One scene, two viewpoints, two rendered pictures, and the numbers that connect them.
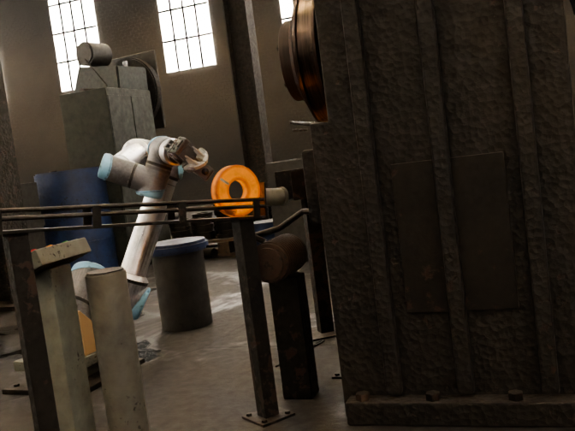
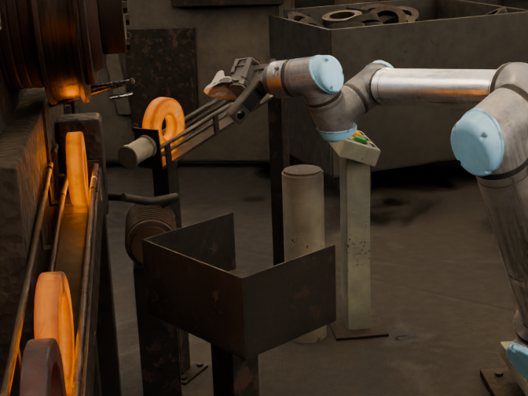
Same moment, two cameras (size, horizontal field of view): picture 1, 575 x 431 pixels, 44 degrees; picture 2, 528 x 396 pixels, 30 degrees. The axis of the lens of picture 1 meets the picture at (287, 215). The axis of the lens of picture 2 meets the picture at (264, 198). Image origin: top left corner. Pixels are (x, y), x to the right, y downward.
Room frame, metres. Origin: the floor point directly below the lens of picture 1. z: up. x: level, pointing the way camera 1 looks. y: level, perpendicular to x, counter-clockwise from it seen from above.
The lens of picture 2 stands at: (4.51, -0.75, 1.27)
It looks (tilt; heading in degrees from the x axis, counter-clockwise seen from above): 17 degrees down; 154
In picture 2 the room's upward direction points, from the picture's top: 2 degrees counter-clockwise
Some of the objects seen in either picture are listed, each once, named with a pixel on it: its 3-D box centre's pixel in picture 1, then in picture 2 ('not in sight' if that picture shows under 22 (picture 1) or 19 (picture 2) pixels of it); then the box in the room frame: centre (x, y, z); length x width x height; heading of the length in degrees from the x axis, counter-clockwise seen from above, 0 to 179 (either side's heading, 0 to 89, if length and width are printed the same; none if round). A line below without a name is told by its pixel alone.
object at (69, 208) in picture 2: not in sight; (82, 201); (2.51, -0.19, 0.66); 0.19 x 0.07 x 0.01; 160
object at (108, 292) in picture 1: (117, 354); (304, 254); (2.12, 0.56, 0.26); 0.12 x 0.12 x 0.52
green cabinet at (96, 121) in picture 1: (120, 180); not in sight; (6.19, 1.39, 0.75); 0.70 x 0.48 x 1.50; 160
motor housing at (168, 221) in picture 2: (287, 319); (156, 306); (2.26, 0.04, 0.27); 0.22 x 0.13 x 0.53; 160
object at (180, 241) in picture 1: (181, 283); not in sight; (3.56, 0.57, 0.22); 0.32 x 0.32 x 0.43
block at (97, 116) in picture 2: (323, 185); (82, 165); (2.30, -0.13, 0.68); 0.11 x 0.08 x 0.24; 70
